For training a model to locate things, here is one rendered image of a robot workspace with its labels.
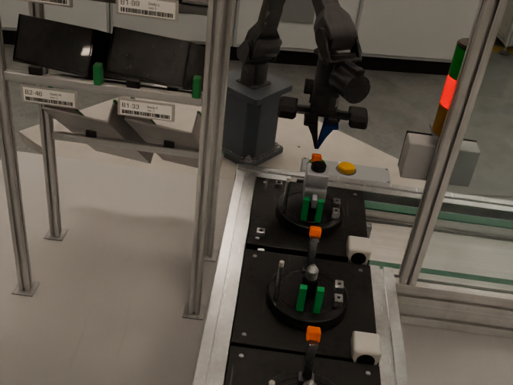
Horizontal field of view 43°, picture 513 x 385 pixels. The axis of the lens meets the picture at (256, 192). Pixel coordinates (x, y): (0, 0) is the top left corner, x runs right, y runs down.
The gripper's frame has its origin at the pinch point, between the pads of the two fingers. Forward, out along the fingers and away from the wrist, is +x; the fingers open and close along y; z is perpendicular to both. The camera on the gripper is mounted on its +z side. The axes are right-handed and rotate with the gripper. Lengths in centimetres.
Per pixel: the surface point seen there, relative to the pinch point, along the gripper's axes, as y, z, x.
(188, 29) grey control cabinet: 79, 281, 86
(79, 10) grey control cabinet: 147, 269, 79
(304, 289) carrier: 0.3, -43.8, 5.4
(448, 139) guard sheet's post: -18.8, -29.6, -18.0
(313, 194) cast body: -0.1, -16.7, 4.6
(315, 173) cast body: 0.1, -15.4, 0.5
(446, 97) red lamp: -17.5, -26.4, -23.7
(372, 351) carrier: -11, -50, 10
